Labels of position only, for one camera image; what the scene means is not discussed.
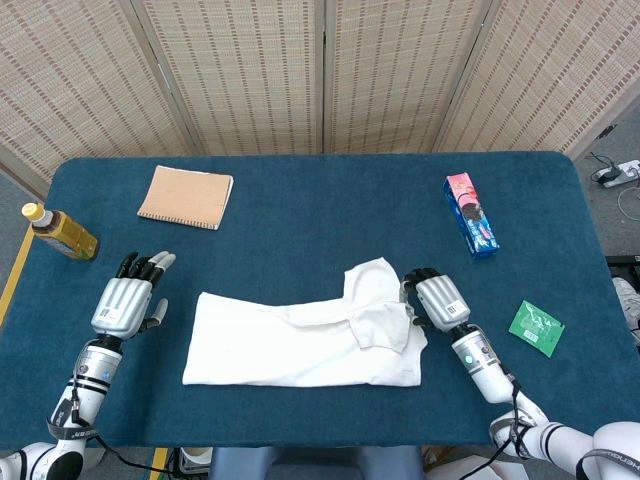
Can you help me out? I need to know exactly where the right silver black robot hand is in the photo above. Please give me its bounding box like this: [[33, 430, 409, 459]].
[[399, 268, 472, 334]]

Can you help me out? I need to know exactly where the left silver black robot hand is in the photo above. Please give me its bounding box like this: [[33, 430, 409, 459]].
[[89, 251, 177, 341]]

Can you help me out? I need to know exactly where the white T-shirt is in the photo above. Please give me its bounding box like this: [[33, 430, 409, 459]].
[[181, 256, 429, 389]]

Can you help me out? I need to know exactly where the blue cookie box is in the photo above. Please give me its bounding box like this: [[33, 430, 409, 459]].
[[441, 172, 501, 260]]

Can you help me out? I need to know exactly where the tea bottle with yellow cap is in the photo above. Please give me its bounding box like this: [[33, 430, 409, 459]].
[[20, 202, 100, 262]]

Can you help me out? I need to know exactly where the green snack packet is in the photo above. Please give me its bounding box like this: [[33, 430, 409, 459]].
[[508, 299, 566, 359]]

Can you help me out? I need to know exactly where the brown spiral notebook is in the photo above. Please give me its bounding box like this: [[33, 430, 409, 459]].
[[136, 165, 235, 232]]

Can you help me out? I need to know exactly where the white tape roll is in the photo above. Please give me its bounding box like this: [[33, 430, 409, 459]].
[[178, 446, 214, 476]]

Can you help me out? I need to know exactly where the blue table cover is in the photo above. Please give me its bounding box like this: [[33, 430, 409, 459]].
[[0, 151, 626, 451]]

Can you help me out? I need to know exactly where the white paper sheet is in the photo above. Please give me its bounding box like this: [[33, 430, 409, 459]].
[[429, 459, 526, 480]]

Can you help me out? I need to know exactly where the black equipment base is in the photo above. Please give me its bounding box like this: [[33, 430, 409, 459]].
[[604, 254, 640, 281]]

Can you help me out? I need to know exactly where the grey sneaker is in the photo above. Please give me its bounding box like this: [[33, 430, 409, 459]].
[[612, 277, 640, 346]]

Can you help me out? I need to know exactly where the white power strip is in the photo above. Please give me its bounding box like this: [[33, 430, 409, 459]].
[[597, 159, 640, 189]]

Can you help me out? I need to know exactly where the beige woven folding screen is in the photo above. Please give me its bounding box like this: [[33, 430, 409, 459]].
[[0, 0, 640, 184]]

